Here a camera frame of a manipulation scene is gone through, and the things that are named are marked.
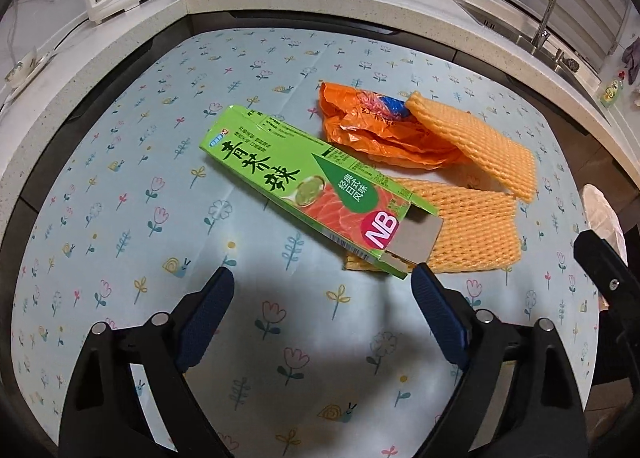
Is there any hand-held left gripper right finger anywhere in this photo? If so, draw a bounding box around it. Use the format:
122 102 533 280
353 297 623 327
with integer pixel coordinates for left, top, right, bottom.
410 262 588 458

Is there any green cardboard box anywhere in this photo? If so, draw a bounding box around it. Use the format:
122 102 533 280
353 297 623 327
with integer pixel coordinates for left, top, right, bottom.
200 105 445 280

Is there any chrome kitchen faucet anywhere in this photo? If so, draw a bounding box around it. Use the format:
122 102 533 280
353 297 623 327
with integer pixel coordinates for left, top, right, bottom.
510 0 560 49

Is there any orange foam net sleeve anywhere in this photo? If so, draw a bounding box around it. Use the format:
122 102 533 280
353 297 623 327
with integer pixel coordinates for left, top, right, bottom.
345 178 523 274
404 92 537 203

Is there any stainless steel sink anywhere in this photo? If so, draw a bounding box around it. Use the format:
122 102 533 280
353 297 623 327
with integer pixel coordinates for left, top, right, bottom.
470 8 608 109

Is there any purple hanging cloth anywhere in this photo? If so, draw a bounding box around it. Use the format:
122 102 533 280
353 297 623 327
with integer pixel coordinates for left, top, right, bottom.
620 36 640 69

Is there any bin with plastic liner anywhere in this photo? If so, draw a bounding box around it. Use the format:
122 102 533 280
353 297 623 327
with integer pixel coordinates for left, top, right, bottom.
582 184 626 249

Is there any green dish soap bottle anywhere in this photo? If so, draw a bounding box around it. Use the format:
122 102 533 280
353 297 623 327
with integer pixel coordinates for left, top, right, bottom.
600 79 623 106

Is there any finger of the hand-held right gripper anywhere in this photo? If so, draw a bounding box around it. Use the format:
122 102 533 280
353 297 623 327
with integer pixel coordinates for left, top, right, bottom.
572 231 640 313

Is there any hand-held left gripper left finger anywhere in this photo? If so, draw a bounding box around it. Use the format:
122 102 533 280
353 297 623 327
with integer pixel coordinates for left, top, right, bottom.
59 265 236 458

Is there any floral printed tablecloth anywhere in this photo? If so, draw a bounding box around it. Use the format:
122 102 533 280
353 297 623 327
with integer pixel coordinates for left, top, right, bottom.
10 28 608 458

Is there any orange plastic bag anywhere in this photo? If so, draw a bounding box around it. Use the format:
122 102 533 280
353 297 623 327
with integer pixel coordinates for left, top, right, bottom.
319 82 471 170

